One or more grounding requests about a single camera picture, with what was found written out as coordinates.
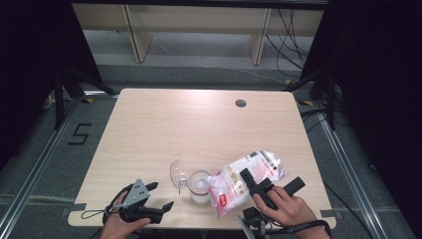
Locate grey tape strip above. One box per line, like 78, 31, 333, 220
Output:
61, 202, 88, 217
319, 208, 338, 219

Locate person's right hand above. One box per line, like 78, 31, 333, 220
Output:
252, 185, 322, 233

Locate black floor cable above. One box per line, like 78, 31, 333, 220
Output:
322, 182, 376, 239

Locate person's left hand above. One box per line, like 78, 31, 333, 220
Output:
100, 191, 152, 239

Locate black cables by stand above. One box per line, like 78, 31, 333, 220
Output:
300, 108, 349, 133

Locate beige wooden shelf unit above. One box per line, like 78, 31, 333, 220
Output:
72, 3, 324, 66

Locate black curtain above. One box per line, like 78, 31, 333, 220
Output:
0, 0, 104, 170
300, 0, 422, 233

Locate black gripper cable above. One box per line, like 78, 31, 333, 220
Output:
103, 182, 134, 227

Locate bundle of black hanging cables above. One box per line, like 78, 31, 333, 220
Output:
265, 8, 312, 80

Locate red and white sugar pouch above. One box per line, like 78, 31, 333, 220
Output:
207, 149, 287, 219

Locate thin grey lanyard loop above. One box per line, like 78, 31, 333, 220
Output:
81, 208, 111, 220

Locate white floor cable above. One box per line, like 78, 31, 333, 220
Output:
153, 39, 289, 85

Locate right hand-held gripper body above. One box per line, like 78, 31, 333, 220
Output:
236, 206, 271, 239

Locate black wrist strap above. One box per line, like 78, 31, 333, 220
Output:
265, 219, 332, 239

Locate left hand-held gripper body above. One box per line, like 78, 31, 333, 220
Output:
117, 178, 164, 224

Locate metal floor rail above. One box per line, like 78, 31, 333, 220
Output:
313, 103, 386, 239
0, 96, 82, 233

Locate clear glass jar with lid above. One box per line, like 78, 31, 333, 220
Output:
169, 158, 213, 204

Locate black metal stand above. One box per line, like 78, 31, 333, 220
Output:
53, 64, 119, 130
284, 68, 336, 131

